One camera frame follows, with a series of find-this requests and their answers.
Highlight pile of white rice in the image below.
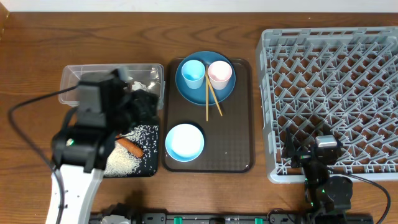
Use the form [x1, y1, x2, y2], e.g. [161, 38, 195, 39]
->
[104, 126, 153, 177]

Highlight light blue bowl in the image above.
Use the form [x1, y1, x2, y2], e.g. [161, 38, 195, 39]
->
[165, 124, 205, 162]

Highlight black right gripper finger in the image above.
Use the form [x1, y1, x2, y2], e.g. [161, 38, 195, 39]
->
[281, 128, 295, 159]
[307, 121, 333, 137]

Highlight pink cup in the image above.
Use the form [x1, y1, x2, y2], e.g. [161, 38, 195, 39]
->
[208, 61, 233, 90]

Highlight black tray with rice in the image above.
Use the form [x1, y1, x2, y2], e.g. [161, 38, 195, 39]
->
[104, 125, 159, 178]

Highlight dark brown serving tray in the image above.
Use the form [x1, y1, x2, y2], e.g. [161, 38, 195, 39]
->
[162, 58, 255, 173]

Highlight light blue cup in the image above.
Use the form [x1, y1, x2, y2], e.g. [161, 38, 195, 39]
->
[182, 60, 205, 90]

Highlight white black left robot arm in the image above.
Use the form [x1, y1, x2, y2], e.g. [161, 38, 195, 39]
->
[46, 88, 159, 223]

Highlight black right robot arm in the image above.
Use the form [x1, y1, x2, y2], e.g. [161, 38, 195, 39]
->
[282, 125, 353, 223]

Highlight wooden chopstick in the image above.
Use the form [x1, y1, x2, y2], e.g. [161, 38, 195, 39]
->
[205, 65, 209, 121]
[206, 72, 223, 120]

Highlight dark blue plate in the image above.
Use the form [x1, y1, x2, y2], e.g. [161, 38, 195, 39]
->
[175, 51, 236, 106]

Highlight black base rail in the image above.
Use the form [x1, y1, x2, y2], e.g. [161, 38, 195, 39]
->
[88, 203, 310, 224]

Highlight clear plastic waste bin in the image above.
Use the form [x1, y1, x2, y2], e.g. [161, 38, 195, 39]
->
[60, 63, 165, 110]

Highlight grey dishwasher rack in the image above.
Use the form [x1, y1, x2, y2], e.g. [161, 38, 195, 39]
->
[256, 27, 397, 184]

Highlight orange carrot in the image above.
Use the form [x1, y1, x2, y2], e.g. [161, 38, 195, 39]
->
[116, 136, 144, 158]

